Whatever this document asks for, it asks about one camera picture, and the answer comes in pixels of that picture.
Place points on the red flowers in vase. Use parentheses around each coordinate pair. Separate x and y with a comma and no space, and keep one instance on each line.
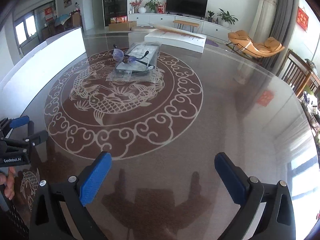
(135,4)

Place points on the white flat box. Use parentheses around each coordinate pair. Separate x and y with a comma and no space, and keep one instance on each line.
(177,38)

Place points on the cardboard box on floor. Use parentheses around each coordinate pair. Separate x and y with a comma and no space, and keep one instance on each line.
(124,26)

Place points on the green potted plant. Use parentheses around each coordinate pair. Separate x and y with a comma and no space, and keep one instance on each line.
(152,5)
(226,18)

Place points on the orange lounge chair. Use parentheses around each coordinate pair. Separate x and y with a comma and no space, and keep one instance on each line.
(241,43)

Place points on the green potted plant left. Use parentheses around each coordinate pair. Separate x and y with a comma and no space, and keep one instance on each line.
(152,5)

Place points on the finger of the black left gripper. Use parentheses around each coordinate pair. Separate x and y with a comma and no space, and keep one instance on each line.
(37,138)
(18,122)

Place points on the white standing air conditioner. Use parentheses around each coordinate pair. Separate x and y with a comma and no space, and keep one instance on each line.
(263,21)

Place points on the grey curtain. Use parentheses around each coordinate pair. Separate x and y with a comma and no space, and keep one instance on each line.
(282,30)

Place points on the clear plastic packet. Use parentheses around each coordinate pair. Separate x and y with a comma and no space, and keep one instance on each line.
(137,72)

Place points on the black television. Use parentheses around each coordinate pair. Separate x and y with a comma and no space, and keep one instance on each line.
(187,7)

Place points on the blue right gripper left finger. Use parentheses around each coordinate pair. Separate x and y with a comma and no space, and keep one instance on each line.
(92,177)

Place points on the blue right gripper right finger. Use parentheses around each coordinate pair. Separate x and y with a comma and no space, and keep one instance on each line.
(233,177)

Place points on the glasses with black cord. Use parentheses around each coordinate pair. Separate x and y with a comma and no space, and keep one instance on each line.
(120,56)

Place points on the green potted plant right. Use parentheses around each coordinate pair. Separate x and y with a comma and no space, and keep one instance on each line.
(226,18)

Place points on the person's left hand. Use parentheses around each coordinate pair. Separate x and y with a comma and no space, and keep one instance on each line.
(9,180)

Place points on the wooden dining chair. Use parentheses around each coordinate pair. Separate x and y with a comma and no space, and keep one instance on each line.
(299,75)

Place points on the red wall decoration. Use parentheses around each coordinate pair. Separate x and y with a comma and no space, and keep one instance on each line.
(302,19)

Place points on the wooden bench stool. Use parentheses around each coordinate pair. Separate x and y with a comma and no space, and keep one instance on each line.
(180,25)

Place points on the large white storage box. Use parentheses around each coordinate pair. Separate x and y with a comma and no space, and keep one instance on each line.
(40,65)

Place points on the white tv cabinet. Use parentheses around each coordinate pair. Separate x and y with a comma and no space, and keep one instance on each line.
(210,29)

